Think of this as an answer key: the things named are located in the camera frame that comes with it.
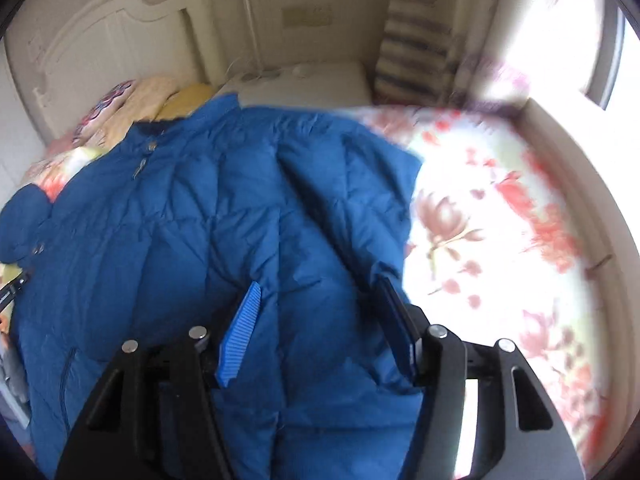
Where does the blue puffer jacket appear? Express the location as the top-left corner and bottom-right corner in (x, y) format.
(1, 96), (422, 479)

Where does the floral bed sheet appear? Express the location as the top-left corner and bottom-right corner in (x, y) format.
(19, 104), (614, 476)

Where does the yellow pillow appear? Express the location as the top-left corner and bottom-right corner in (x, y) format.
(155, 84), (215, 122)

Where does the peach textured pillow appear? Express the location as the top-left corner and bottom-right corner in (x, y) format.
(100, 76), (179, 150)

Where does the colourful patterned pillow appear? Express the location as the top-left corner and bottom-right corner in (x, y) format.
(73, 79), (138, 146)

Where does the white lamp pole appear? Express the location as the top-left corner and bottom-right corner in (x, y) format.
(243, 0), (265, 74)

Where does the white wooden headboard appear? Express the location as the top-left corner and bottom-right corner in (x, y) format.
(34, 0), (228, 138)

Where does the white bedside table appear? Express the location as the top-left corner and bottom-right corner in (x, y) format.
(217, 62), (372, 110)

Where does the striped curtain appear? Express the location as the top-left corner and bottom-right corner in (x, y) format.
(374, 0), (458, 106)

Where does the window frame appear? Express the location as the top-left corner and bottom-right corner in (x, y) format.
(586, 0), (625, 110)

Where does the beige wall switch panel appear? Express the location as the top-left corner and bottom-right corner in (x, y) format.
(281, 4), (333, 28)

